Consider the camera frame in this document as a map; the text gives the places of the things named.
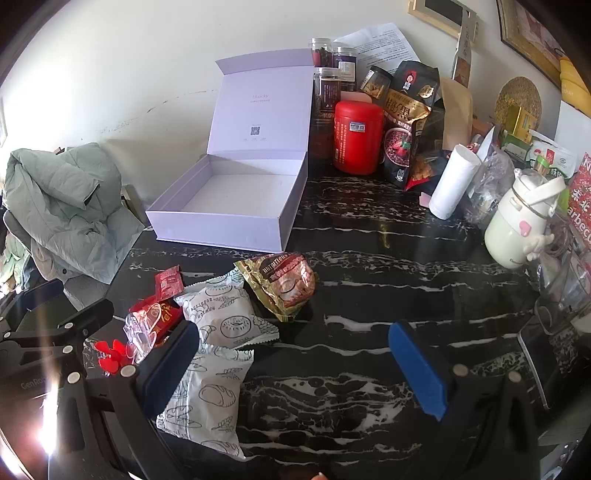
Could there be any red canister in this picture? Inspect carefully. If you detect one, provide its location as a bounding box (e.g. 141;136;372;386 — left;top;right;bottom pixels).
333;100;385;175

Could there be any wooden chair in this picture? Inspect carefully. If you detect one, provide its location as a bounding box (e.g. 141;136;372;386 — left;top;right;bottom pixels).
121;185;148;228

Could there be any printed white paper sheet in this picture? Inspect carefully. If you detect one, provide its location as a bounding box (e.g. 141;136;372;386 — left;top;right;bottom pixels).
333;23;419;70

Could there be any clear jar with reddish contents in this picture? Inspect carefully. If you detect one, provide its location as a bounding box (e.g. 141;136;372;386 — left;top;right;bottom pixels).
308;111;336;161

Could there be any clear plastic bag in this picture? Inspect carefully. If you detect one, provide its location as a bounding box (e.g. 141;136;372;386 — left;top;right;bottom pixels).
466;148;515;222

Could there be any round woven coaster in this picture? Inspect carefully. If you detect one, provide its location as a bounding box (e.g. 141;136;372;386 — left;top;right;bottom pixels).
495;76;542;130

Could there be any small red candy packet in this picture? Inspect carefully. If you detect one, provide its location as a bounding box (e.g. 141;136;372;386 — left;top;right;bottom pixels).
129;298;182;344

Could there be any brown paper bag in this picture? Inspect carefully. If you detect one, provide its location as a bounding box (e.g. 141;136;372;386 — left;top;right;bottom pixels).
438;78;474;151

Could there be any gold box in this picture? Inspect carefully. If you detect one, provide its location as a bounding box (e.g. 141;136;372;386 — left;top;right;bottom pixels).
508;105;539;141

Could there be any light wooden picture frame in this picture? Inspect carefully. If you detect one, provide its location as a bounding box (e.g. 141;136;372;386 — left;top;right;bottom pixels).
409;0;476;35

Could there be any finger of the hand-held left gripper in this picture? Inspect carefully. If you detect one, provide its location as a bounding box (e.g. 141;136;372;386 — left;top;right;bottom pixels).
56;299;115;370

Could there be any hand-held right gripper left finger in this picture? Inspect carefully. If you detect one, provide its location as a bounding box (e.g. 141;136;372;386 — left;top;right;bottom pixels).
41;320;200;480

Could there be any clear jar with dark contents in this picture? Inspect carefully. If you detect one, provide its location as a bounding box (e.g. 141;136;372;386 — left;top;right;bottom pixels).
314;67;341;112
310;38;334;68
332;42;358;90

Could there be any red printed packet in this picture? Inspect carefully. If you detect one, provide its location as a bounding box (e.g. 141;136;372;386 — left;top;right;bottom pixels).
568;152;591;254

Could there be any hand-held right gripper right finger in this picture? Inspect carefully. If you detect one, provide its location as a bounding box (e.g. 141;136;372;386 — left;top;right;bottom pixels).
388;320;543;480

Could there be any orange snack bag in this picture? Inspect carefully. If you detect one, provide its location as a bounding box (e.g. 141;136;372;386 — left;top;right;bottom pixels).
405;154;446;191

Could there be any white paper bag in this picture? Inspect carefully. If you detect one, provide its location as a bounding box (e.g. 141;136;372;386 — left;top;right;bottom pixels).
429;144;482;220

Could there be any lavender gift box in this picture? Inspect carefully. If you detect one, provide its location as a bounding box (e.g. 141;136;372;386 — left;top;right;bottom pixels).
145;48;317;254

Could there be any yellow plastic container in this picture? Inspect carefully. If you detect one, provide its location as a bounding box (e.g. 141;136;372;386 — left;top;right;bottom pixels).
558;55;591;100

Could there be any pale green puffer jacket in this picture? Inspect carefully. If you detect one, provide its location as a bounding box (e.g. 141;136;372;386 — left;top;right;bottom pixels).
0;142;146;284

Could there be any black gold oat bag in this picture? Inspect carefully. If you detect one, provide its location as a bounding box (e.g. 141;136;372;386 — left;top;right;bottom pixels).
382;60;446;191

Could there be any dark picture frame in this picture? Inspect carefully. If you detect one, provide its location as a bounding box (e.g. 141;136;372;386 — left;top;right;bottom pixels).
496;0;568;88

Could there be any white box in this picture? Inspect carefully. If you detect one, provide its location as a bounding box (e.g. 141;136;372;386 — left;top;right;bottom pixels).
554;99;591;153

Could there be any white bread packet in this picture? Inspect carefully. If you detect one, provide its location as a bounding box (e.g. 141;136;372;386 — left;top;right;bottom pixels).
174;272;280;349
156;342;254;460

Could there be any clear plastic clip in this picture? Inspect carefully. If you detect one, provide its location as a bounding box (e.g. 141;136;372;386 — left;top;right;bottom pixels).
122;302;169;365

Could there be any small red sachet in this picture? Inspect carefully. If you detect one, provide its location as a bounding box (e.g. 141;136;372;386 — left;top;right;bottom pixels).
154;265;183;301

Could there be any gold brown snack packet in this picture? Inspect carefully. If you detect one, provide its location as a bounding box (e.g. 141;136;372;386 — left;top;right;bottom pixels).
234;251;319;322

